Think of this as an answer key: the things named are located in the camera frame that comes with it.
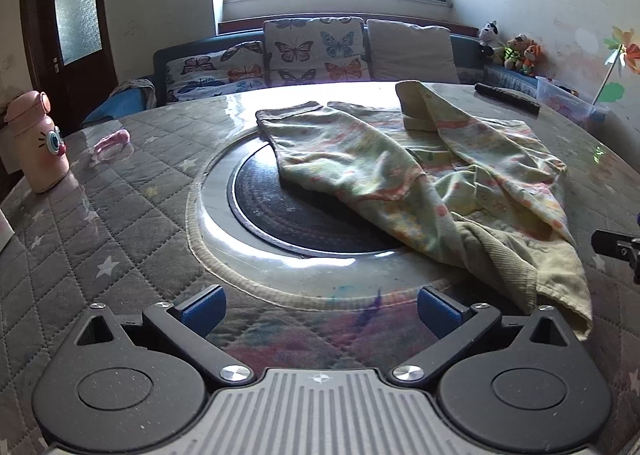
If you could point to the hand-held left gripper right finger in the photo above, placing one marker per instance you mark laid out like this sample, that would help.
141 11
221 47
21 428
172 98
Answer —
435 311

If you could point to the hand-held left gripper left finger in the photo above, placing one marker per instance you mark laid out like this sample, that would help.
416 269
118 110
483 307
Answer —
202 311

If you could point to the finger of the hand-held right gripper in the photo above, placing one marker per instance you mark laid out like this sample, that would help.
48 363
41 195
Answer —
615 242

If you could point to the floral yellow shirt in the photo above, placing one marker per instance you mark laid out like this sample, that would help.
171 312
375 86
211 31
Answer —
375 160

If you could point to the round black cooktop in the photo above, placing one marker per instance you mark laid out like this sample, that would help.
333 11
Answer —
300 220

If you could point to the clear plastic storage box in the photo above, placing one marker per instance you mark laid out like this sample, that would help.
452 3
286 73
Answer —
565 100

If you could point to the black remote control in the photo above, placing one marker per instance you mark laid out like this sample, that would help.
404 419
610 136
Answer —
507 99

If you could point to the colourful pinwheel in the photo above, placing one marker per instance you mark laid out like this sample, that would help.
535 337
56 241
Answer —
620 52

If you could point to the orange tiger plush toy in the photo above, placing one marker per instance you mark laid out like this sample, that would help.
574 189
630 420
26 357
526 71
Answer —
531 57

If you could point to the white paper sheet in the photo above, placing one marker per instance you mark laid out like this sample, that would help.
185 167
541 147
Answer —
6 230

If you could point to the blue cloth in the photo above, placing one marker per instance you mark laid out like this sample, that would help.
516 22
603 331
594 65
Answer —
115 105

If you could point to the pink water bottle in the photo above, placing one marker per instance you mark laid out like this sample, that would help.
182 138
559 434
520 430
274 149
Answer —
40 150

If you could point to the butterfly print cushion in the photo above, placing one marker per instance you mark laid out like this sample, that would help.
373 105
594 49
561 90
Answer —
310 50
220 72

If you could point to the black and white plush toy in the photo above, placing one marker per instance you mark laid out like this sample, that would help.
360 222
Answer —
489 37

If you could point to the beige cushion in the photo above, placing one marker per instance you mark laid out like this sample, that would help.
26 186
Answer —
412 52

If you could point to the blue sofa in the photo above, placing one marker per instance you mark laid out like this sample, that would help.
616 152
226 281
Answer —
200 47

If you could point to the dark wooden door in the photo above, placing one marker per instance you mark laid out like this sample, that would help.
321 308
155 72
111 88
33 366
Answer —
100 10

